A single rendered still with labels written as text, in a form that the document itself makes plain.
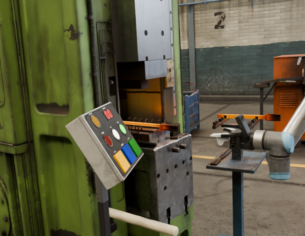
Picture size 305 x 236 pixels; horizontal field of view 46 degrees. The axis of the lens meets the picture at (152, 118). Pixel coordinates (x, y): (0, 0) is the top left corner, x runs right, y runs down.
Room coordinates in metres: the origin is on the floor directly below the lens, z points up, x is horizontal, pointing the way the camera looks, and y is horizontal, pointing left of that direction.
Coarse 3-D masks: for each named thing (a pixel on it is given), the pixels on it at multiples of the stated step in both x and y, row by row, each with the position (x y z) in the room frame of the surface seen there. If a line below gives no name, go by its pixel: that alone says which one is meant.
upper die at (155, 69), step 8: (120, 64) 1.93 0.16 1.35; (128, 64) 1.90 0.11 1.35; (136, 64) 1.87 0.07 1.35; (144, 64) 1.84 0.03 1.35; (152, 64) 1.89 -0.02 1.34; (160, 64) 1.95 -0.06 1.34; (120, 72) 1.93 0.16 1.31; (128, 72) 1.90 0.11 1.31; (136, 72) 1.87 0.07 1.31; (144, 72) 1.84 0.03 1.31; (152, 72) 1.89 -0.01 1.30; (160, 72) 1.95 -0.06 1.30
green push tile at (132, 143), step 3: (132, 138) 1.52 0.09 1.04; (129, 141) 1.46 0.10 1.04; (132, 141) 1.49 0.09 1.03; (135, 141) 1.52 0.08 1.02; (129, 144) 1.45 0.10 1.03; (132, 144) 1.47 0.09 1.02; (135, 144) 1.50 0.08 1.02; (132, 147) 1.45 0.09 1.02; (135, 147) 1.48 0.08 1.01; (138, 147) 1.51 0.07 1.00; (132, 150) 1.45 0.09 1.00; (135, 150) 1.46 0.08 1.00; (138, 150) 1.49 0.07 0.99; (135, 153) 1.45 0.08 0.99; (138, 153) 1.47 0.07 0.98
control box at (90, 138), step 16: (96, 112) 1.37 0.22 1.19; (112, 112) 1.51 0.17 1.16; (80, 128) 1.25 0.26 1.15; (96, 128) 1.28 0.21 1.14; (112, 128) 1.40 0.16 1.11; (80, 144) 1.25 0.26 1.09; (96, 144) 1.24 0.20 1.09; (112, 144) 1.31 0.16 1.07; (128, 144) 1.45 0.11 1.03; (96, 160) 1.24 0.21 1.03; (112, 160) 1.23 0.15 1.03; (112, 176) 1.23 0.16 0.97
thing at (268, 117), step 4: (220, 116) 2.41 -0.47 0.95; (228, 116) 2.38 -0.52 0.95; (232, 116) 2.37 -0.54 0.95; (244, 116) 2.33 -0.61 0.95; (248, 116) 2.32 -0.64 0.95; (252, 116) 2.31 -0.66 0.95; (260, 116) 2.29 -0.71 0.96; (264, 116) 2.28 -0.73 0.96; (268, 116) 2.27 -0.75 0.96; (272, 116) 2.26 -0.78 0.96; (276, 116) 2.25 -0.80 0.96; (280, 116) 2.24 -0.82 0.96; (268, 120) 2.27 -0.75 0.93; (272, 120) 2.25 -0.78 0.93; (276, 120) 2.24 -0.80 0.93; (280, 120) 2.24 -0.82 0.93
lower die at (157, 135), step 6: (138, 126) 2.00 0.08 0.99; (144, 126) 1.97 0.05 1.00; (150, 126) 1.95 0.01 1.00; (156, 126) 1.93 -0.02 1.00; (144, 132) 1.90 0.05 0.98; (150, 132) 1.88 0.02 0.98; (156, 132) 1.89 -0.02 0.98; (162, 132) 1.94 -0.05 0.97; (168, 132) 1.99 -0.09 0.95; (144, 138) 1.85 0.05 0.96; (150, 138) 1.84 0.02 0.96; (156, 138) 1.89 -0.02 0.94; (162, 138) 1.93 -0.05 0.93; (168, 138) 1.98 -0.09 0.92
